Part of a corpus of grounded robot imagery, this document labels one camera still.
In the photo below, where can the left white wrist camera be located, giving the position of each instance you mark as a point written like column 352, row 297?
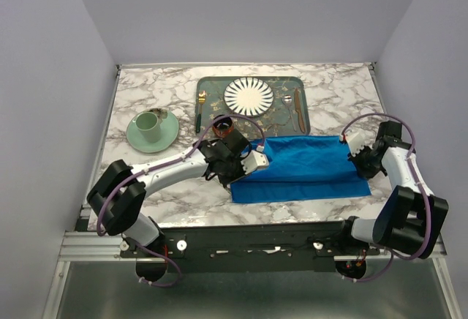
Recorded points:
column 254, row 161

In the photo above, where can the orange black mug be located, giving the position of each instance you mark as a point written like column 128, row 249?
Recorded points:
column 222, row 126

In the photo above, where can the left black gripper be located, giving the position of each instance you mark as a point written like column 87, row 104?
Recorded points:
column 224, row 181

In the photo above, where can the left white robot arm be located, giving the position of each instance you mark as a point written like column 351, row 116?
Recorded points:
column 118, row 195

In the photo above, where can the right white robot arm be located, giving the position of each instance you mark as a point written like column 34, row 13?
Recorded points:
column 412, row 217

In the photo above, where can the white blue striped plate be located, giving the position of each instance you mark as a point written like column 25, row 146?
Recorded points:
column 248, row 96

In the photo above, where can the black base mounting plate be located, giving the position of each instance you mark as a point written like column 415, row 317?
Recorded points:
column 305, row 246

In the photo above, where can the green cup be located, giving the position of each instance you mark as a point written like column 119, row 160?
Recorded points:
column 149, row 126

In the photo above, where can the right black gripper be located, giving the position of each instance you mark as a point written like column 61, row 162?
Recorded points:
column 361, row 171

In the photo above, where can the blue cloth napkin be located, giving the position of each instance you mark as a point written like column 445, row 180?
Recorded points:
column 302, row 167

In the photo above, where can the silver spoon on tray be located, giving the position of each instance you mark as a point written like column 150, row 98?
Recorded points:
column 287, row 101

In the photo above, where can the green floral serving tray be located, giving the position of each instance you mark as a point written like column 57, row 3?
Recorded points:
column 277, row 103

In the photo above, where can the green saucer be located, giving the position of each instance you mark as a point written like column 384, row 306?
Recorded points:
column 169, row 130

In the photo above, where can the gold fork green handle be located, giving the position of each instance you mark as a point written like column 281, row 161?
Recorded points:
column 201, row 101

